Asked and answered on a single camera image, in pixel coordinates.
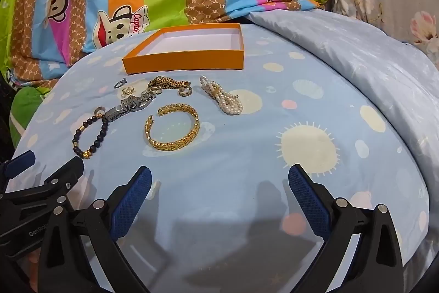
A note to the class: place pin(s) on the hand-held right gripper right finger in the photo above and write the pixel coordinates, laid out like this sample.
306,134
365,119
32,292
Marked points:
308,200

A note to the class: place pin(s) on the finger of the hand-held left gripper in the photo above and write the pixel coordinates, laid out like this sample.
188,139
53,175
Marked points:
65,176
22,159

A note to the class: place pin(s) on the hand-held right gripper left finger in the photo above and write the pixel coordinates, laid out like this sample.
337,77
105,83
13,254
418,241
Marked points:
132,203

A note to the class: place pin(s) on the silver wristwatch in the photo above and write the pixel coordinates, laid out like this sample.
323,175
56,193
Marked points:
128,104

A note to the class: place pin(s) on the orange cardboard box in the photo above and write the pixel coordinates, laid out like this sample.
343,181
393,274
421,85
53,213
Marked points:
181,64

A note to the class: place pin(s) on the green cloth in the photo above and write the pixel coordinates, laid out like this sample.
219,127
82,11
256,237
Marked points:
24,107

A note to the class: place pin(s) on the light blue dotted bedsheet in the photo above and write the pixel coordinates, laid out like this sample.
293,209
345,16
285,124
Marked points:
240,159

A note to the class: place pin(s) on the pale blue quilt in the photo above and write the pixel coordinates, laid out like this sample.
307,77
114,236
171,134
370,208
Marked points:
343,49

